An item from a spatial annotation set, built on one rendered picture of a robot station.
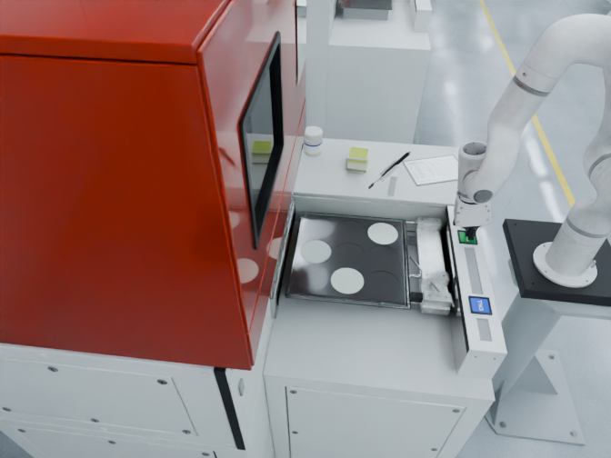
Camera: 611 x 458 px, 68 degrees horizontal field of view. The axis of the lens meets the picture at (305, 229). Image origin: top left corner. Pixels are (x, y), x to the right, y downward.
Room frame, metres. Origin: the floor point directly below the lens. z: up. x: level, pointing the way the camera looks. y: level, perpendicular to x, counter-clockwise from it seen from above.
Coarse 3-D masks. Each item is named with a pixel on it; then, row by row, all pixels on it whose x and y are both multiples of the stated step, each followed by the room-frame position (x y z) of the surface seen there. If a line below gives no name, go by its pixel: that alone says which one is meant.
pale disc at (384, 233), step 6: (372, 228) 1.08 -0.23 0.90; (378, 228) 1.08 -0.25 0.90; (384, 228) 1.08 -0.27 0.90; (390, 228) 1.08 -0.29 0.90; (372, 234) 1.05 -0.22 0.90; (378, 234) 1.05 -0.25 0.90; (384, 234) 1.05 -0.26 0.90; (390, 234) 1.05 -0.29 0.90; (396, 234) 1.05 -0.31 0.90; (378, 240) 1.03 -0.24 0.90; (384, 240) 1.03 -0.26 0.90; (390, 240) 1.03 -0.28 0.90
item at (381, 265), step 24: (312, 216) 1.14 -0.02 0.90; (336, 216) 1.14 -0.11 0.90; (336, 240) 1.03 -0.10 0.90; (360, 240) 1.03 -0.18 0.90; (312, 264) 0.92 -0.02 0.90; (336, 264) 0.92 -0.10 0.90; (360, 264) 0.92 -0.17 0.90; (384, 264) 0.92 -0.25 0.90; (312, 288) 0.83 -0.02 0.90; (384, 288) 0.83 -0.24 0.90
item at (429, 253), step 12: (420, 240) 1.05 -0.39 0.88; (432, 240) 1.05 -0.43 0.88; (420, 252) 0.99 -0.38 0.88; (432, 252) 0.99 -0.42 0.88; (420, 264) 0.94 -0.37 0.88; (432, 264) 0.94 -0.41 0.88; (444, 264) 0.94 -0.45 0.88; (420, 288) 0.85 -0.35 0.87; (432, 288) 0.84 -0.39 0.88; (444, 288) 0.84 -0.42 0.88; (432, 312) 0.77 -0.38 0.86; (444, 312) 0.76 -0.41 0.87
